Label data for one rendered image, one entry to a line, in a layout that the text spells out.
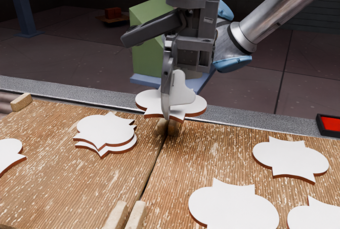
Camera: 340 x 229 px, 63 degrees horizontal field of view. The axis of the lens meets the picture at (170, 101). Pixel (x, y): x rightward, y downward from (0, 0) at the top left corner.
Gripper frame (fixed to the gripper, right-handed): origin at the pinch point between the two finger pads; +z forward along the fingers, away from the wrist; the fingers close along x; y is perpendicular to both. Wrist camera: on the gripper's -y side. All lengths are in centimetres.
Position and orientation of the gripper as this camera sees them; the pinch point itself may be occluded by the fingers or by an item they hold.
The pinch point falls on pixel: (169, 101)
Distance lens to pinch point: 54.7
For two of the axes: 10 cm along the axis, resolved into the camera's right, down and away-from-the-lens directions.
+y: 9.7, 1.5, -1.7
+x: 2.2, -4.9, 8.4
